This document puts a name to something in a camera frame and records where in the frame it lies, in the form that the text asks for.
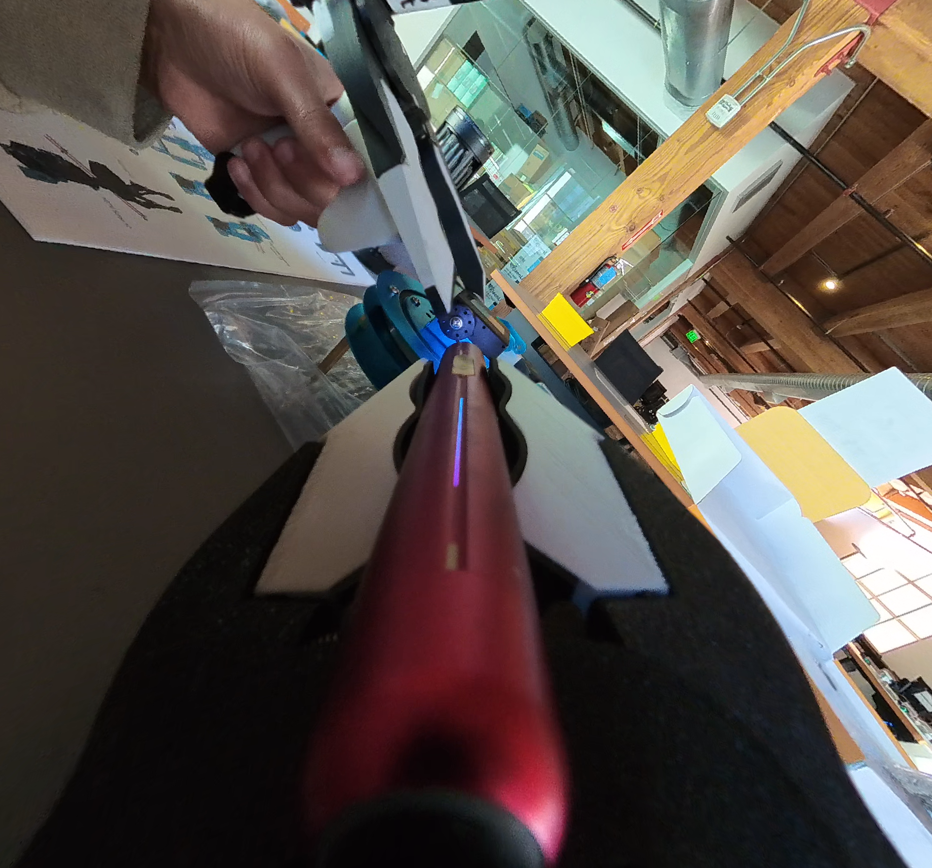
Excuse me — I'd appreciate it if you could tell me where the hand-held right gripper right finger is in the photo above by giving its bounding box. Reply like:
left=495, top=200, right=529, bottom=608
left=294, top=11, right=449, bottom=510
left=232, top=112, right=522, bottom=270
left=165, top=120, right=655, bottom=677
left=497, top=359, right=671, bottom=597

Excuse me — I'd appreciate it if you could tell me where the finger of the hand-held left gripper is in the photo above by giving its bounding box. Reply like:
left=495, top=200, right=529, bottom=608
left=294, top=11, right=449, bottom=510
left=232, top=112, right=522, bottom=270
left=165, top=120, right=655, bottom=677
left=415, top=104, right=489, bottom=299
left=377, top=78, right=461, bottom=306

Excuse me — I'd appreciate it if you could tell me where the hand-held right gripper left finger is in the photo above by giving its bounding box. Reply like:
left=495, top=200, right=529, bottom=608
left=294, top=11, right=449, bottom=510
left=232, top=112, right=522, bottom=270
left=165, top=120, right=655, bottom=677
left=253, top=360, right=432, bottom=596

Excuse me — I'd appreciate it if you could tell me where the black servo motor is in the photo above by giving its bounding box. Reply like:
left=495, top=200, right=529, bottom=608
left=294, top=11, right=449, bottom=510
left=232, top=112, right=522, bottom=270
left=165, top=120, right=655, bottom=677
left=435, top=292, right=512, bottom=361

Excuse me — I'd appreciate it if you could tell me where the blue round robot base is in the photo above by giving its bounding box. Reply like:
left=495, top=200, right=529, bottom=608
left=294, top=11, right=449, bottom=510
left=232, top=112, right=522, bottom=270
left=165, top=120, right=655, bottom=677
left=320, top=270, right=527, bottom=393

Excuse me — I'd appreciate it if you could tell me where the red electric screwdriver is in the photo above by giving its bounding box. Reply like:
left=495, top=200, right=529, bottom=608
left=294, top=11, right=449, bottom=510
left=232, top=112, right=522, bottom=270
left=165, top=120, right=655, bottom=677
left=304, top=343, right=572, bottom=868

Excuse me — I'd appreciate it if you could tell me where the person's left forearm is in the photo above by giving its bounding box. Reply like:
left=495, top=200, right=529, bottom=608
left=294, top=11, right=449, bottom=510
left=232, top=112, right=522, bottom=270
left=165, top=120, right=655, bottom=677
left=0, top=0, right=199, bottom=150

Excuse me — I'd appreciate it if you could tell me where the person's left hand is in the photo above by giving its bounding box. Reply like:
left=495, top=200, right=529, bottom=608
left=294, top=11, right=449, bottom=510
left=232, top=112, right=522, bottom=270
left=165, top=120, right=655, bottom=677
left=138, top=0, right=367, bottom=230

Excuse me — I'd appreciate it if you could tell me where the black screwdriver bit holder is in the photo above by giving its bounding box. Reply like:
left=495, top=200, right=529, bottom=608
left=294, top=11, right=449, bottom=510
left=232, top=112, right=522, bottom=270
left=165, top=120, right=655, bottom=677
left=435, top=107, right=498, bottom=188

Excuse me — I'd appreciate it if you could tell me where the white hanging panel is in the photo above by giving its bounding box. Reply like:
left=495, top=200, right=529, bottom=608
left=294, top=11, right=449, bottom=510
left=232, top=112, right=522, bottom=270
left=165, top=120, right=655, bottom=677
left=657, top=384, right=744, bottom=507
left=797, top=366, right=932, bottom=491

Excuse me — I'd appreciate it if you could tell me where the glass partition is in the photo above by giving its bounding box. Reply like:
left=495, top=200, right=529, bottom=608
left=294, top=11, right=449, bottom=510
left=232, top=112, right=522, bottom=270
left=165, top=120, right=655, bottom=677
left=414, top=0, right=729, bottom=301

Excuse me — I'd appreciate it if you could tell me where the yellow board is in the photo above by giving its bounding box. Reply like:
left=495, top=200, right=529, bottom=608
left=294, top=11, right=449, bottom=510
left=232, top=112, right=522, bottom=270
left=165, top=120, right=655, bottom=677
left=539, top=293, right=596, bottom=350

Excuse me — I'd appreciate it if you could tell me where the red fire extinguisher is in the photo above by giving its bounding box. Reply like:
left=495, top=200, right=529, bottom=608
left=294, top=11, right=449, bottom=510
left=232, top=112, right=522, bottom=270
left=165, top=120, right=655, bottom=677
left=570, top=270, right=616, bottom=309

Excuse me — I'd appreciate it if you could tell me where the large clear plastic bag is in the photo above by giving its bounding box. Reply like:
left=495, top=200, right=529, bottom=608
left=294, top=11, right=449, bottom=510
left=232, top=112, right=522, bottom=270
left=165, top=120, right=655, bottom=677
left=188, top=278, right=381, bottom=448

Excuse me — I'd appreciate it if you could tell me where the yellow hanging panel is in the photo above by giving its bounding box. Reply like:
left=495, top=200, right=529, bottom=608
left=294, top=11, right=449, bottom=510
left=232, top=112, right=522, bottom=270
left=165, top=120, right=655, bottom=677
left=735, top=406, right=872, bottom=524

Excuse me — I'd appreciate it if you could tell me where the printed instruction sheet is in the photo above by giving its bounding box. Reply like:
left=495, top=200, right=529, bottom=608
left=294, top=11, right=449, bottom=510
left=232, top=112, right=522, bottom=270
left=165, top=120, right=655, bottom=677
left=0, top=107, right=378, bottom=288

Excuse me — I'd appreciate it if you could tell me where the wooden ceiling beam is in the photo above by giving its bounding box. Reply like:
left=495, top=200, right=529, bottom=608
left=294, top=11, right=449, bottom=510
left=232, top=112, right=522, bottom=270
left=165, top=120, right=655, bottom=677
left=520, top=0, right=875, bottom=303

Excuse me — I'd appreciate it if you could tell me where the metal conduit with tag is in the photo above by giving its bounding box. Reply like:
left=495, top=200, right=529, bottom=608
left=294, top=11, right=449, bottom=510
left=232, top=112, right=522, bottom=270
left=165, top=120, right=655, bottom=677
left=705, top=0, right=875, bottom=130

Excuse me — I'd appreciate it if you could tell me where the silver ventilation duct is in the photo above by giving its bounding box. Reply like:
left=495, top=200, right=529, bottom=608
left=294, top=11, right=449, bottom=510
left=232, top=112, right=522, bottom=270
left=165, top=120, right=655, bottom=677
left=657, top=0, right=756, bottom=110

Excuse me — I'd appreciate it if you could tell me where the spiral silver duct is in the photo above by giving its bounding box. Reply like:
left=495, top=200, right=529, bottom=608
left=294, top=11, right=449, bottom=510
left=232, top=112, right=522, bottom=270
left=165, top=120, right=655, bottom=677
left=698, top=372, right=932, bottom=403

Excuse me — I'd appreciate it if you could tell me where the wooden post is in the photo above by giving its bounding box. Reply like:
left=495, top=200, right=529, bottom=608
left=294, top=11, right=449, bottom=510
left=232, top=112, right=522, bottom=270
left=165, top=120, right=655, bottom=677
left=830, top=0, right=932, bottom=119

